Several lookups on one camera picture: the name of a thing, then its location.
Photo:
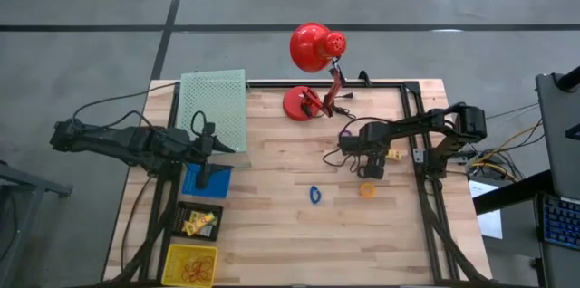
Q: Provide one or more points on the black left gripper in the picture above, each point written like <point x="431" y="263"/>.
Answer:
<point x="204" y="152"/>

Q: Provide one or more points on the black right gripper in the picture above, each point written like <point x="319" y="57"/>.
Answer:
<point x="371" y="141"/>

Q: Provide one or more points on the purple coil wristband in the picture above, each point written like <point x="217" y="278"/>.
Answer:
<point x="346" y="133"/>

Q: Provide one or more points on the blue plastic basket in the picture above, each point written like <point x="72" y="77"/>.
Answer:
<point x="219" y="185"/>

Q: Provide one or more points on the orange coil wristband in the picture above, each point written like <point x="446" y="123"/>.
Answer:
<point x="362" y="190"/>

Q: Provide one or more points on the green perforated metal shelf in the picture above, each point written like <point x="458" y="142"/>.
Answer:
<point x="213" y="107"/>

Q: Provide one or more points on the blue coil wristband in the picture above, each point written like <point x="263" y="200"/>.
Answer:
<point x="312" y="194"/>

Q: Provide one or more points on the red rubber band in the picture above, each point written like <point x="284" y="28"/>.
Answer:
<point x="188" y="274"/>
<point x="206" y="263"/>

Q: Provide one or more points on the yellow plastic basket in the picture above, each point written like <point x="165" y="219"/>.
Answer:
<point x="172" y="254"/>

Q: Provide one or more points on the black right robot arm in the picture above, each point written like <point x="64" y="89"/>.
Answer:
<point x="430" y="122"/>

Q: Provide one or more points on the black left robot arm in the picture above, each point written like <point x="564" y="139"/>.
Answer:
<point x="127" y="143"/>

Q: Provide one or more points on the red desk lamp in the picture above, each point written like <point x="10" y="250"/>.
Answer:
<point x="312" y="48"/>

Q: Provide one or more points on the black office desk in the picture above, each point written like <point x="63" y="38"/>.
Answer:
<point x="507" y="195"/>

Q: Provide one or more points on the black mesh tray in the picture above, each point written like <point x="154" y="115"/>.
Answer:
<point x="179" y="222"/>

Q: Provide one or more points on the white paper sheet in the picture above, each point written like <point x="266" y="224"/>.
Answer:
<point x="491" y="227"/>

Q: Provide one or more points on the grey metal stand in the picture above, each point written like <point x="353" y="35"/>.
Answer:
<point x="45" y="185"/>

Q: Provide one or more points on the computer monitor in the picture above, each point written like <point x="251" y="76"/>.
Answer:
<point x="559" y="134"/>

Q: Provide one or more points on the black keyboard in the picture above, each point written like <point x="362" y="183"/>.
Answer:
<point x="562" y="222"/>

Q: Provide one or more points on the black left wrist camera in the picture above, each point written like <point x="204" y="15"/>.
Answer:
<point x="209" y="129"/>

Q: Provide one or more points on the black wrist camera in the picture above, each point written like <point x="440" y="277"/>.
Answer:
<point x="209" y="129"/>
<point x="374" y="171"/>

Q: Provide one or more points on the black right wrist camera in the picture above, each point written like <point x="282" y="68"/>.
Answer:
<point x="374" y="171"/>

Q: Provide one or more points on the silver metal bracket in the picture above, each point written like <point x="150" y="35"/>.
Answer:
<point x="419" y="156"/>

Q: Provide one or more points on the small black frame mount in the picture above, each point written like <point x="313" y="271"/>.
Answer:
<point x="364" y="78"/>

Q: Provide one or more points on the black aluminium frame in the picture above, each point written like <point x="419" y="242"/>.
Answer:
<point x="317" y="84"/>

